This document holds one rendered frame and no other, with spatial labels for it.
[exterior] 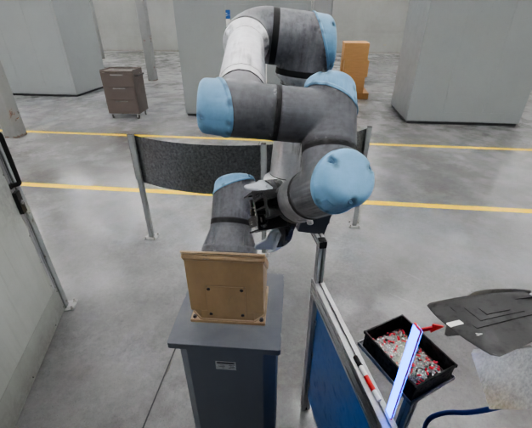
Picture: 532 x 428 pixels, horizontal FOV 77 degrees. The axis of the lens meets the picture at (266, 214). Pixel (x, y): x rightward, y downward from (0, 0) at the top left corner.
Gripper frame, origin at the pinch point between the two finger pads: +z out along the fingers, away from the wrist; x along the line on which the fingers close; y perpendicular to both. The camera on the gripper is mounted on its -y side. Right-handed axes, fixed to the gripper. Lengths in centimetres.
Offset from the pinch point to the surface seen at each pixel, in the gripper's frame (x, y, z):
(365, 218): -4, -191, 209
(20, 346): 35, 88, 151
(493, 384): 49, -50, -5
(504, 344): 34, -38, -19
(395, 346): 45, -46, 23
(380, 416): 55, -26, 10
